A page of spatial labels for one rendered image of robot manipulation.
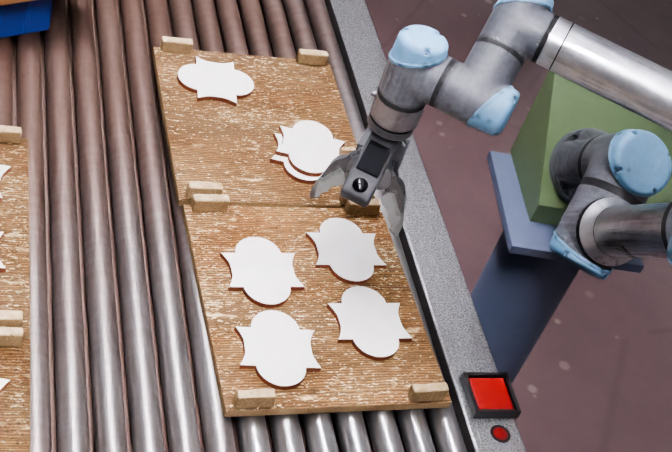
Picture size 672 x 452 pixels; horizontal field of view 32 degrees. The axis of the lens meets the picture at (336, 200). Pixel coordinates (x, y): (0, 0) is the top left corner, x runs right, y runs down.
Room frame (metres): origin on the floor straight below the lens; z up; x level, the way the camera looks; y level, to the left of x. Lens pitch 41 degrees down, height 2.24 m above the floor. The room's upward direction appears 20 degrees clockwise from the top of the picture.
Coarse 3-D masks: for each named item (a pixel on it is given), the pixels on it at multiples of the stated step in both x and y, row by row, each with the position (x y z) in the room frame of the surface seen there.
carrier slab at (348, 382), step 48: (192, 240) 1.31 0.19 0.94; (240, 240) 1.35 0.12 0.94; (288, 240) 1.39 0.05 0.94; (384, 240) 1.47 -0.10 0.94; (336, 288) 1.32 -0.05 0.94; (384, 288) 1.36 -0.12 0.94; (336, 336) 1.23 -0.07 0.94; (240, 384) 1.07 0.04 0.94; (336, 384) 1.14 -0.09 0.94; (384, 384) 1.17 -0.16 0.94
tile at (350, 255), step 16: (336, 224) 1.46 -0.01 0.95; (352, 224) 1.47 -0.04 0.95; (320, 240) 1.41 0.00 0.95; (336, 240) 1.42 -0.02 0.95; (352, 240) 1.43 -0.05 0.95; (368, 240) 1.45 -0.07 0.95; (320, 256) 1.37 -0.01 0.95; (336, 256) 1.38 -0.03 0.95; (352, 256) 1.40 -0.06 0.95; (368, 256) 1.41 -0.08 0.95; (336, 272) 1.35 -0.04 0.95; (352, 272) 1.36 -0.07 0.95; (368, 272) 1.37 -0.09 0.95
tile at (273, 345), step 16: (256, 320) 1.19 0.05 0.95; (272, 320) 1.20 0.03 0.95; (288, 320) 1.21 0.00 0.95; (240, 336) 1.15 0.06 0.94; (256, 336) 1.16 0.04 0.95; (272, 336) 1.17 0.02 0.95; (288, 336) 1.18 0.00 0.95; (304, 336) 1.19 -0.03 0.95; (256, 352) 1.13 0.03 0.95; (272, 352) 1.14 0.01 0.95; (288, 352) 1.15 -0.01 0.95; (304, 352) 1.16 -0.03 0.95; (240, 368) 1.10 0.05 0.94; (256, 368) 1.11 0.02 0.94; (272, 368) 1.11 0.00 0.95; (288, 368) 1.12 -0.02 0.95; (304, 368) 1.13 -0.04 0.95; (320, 368) 1.15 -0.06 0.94; (272, 384) 1.09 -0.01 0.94; (288, 384) 1.10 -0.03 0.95
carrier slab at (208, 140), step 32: (160, 64) 1.71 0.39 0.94; (256, 64) 1.82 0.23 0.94; (288, 64) 1.86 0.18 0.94; (160, 96) 1.63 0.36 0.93; (192, 96) 1.66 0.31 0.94; (256, 96) 1.72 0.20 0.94; (288, 96) 1.76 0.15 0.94; (320, 96) 1.79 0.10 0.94; (192, 128) 1.57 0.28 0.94; (224, 128) 1.60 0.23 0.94; (256, 128) 1.63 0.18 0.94; (192, 160) 1.49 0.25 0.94; (224, 160) 1.52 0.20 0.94; (256, 160) 1.55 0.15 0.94; (224, 192) 1.45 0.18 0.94; (256, 192) 1.47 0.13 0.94; (288, 192) 1.50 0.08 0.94
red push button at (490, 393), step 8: (472, 384) 1.24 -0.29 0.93; (480, 384) 1.24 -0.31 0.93; (488, 384) 1.25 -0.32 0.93; (496, 384) 1.25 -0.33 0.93; (504, 384) 1.26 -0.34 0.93; (480, 392) 1.23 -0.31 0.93; (488, 392) 1.23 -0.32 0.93; (496, 392) 1.24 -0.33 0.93; (504, 392) 1.24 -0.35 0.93; (480, 400) 1.21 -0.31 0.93; (488, 400) 1.22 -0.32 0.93; (496, 400) 1.22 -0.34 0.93; (504, 400) 1.23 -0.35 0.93; (480, 408) 1.20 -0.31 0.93; (488, 408) 1.20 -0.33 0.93; (496, 408) 1.21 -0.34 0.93; (504, 408) 1.21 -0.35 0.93; (512, 408) 1.22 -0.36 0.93
